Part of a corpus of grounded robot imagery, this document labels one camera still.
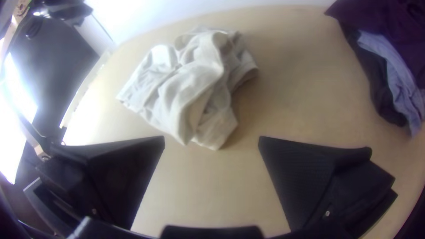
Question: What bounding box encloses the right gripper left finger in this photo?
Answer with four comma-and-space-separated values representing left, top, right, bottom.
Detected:
23, 135, 166, 231

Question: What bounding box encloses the cream t-shirt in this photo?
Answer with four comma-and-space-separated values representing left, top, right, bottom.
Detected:
115, 26, 259, 150

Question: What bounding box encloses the heap of clothes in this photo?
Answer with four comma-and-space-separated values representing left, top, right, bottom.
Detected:
325, 0, 425, 137

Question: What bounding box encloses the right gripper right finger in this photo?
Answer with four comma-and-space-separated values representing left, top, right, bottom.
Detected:
258, 136, 398, 238

